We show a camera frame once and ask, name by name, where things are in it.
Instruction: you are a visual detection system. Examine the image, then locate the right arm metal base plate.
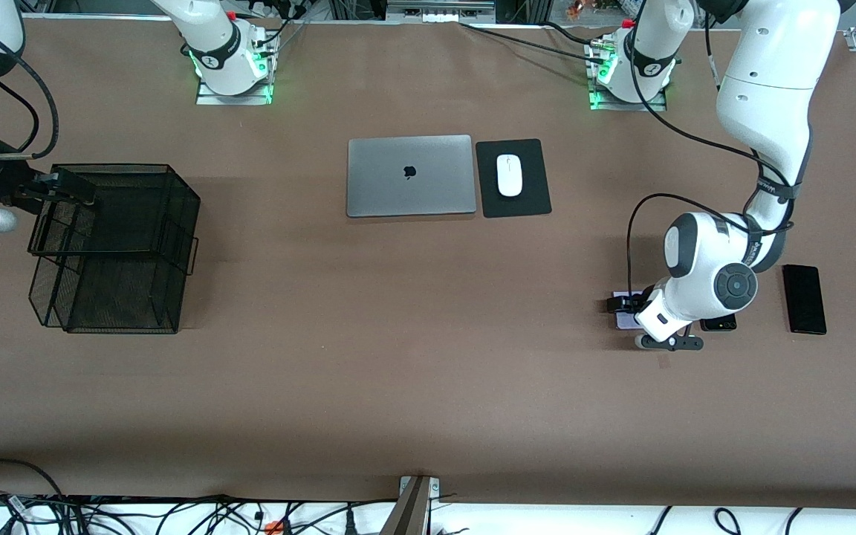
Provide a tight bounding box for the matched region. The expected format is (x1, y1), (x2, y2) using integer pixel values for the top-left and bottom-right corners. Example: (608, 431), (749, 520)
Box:
(196, 74), (274, 106)

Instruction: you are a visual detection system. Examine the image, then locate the black slab phone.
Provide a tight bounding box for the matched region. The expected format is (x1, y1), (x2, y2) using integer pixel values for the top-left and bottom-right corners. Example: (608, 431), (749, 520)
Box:
(782, 265), (828, 336)

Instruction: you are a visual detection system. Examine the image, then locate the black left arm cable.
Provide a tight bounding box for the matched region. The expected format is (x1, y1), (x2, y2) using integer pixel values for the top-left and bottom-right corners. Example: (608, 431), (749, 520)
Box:
(625, 0), (797, 298)

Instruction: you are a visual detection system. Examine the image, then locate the metal camera mount pole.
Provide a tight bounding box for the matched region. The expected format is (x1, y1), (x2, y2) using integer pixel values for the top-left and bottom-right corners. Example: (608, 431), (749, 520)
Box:
(382, 476), (441, 535)

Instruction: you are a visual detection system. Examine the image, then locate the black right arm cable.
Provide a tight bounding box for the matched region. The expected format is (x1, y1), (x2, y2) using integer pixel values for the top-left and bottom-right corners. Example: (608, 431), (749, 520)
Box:
(0, 15), (59, 161)

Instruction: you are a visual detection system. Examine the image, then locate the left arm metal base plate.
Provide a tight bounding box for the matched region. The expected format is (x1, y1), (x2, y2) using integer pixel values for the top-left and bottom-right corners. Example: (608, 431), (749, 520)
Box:
(589, 82), (668, 112)

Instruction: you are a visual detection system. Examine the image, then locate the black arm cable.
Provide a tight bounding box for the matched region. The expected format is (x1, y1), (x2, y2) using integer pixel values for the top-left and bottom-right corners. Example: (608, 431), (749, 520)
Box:
(0, 15), (59, 161)
(625, 0), (797, 298)

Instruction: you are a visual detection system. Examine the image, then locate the white flip phone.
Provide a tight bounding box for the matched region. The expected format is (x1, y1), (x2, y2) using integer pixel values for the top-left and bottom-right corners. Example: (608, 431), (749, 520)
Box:
(613, 291), (644, 331)

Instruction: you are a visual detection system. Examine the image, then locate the black wire mesh basket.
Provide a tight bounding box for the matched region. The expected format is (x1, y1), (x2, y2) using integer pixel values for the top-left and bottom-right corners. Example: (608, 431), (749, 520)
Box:
(28, 163), (201, 335)

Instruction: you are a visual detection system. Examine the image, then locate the white computer mouse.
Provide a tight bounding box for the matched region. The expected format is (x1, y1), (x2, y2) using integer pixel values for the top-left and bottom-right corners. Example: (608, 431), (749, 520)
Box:
(496, 154), (524, 198)

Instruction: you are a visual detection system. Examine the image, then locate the silver closed laptop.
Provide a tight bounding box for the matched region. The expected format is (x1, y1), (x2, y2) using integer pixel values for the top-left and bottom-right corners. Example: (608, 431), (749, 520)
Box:
(346, 134), (478, 218)

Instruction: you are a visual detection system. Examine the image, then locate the black mouse pad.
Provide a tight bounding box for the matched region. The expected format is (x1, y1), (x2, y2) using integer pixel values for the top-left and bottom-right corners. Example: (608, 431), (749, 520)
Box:
(475, 138), (553, 219)

